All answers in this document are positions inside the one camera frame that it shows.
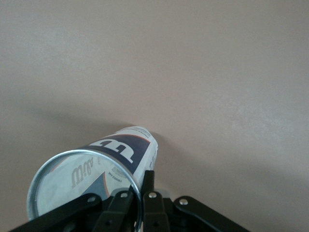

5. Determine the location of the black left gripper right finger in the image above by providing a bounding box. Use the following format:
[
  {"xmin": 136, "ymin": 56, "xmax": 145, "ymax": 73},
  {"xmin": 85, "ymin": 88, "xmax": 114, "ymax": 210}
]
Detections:
[{"xmin": 142, "ymin": 171, "xmax": 253, "ymax": 232}]

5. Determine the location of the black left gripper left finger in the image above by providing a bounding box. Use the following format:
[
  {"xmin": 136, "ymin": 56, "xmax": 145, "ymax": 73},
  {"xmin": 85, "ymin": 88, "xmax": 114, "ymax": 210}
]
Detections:
[{"xmin": 7, "ymin": 185, "xmax": 140, "ymax": 232}]

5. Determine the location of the clear Wilson tennis can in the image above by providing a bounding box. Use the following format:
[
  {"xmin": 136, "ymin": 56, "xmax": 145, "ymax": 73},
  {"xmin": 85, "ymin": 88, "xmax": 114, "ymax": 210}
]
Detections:
[{"xmin": 26, "ymin": 125, "xmax": 159, "ymax": 232}]

